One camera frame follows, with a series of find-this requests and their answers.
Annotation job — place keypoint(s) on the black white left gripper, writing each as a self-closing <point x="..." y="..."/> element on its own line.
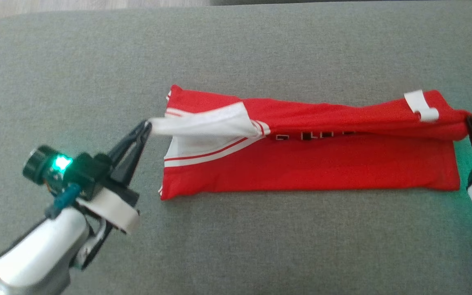
<point x="92" y="176"/>

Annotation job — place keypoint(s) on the red garment with white stripes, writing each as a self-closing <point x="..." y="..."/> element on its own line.
<point x="301" y="172"/>

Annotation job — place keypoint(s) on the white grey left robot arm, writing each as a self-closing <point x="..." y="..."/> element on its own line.
<point x="43" y="250"/>

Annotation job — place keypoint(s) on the grey fabric sofa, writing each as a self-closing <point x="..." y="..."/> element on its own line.
<point x="260" y="246"/>

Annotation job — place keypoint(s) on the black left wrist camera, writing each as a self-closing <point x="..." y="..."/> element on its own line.
<point x="37" y="164"/>

